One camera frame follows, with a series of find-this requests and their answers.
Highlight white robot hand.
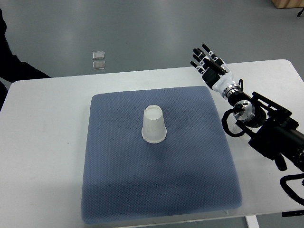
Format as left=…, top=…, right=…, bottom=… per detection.
left=190, top=44, right=237, bottom=91

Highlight white paper cup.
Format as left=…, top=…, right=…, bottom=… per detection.
left=142, top=105, right=167, bottom=143
left=233, top=124, right=248, bottom=140

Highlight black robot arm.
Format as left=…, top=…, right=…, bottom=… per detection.
left=191, top=44, right=304, bottom=171

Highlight white paper cup on mat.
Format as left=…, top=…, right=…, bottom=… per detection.
left=142, top=105, right=167, bottom=143

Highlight wooden furniture corner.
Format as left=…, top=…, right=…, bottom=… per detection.
left=271, top=0, right=304, bottom=9

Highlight upper metal floor plate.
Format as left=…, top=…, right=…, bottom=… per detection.
left=92, top=51, right=105, bottom=60

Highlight black tripod leg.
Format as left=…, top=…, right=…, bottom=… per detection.
left=297, top=8, right=304, bottom=17

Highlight blue textured cushion mat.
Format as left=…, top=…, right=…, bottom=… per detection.
left=82, top=86, right=242, bottom=224

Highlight white table leg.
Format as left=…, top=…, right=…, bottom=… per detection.
left=245, top=215, right=260, bottom=228

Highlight black table control panel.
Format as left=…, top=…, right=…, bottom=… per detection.
left=281, top=210, right=304, bottom=218

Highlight dark clothed person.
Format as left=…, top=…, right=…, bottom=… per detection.
left=0, top=8, right=52, bottom=109

